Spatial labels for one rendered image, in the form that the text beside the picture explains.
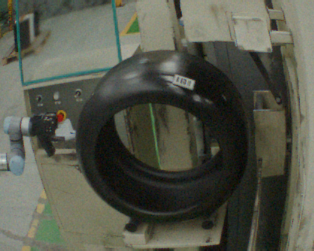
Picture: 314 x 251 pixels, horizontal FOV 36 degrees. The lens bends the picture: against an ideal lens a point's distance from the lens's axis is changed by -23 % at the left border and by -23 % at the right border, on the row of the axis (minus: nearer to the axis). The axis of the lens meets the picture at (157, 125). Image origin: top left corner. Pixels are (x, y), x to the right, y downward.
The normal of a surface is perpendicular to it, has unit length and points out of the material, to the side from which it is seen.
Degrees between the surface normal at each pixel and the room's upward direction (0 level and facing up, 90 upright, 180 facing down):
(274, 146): 90
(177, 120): 90
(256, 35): 72
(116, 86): 47
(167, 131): 90
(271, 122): 90
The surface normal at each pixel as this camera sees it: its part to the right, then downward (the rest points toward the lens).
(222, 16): -0.16, 0.44
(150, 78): -0.18, -0.37
